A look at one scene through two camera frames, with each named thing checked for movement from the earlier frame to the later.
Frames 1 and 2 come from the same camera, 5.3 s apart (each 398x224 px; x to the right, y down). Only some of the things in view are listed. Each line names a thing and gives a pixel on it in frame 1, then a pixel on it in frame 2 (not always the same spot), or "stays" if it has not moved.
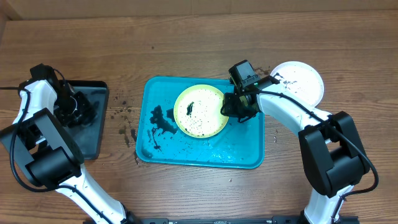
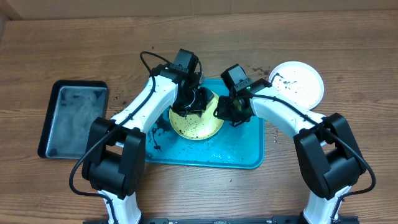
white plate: x=301 y=79 stays
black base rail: x=232 y=219 stays
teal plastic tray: x=159 y=141 stays
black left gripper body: x=69 y=109 → x=192 y=101
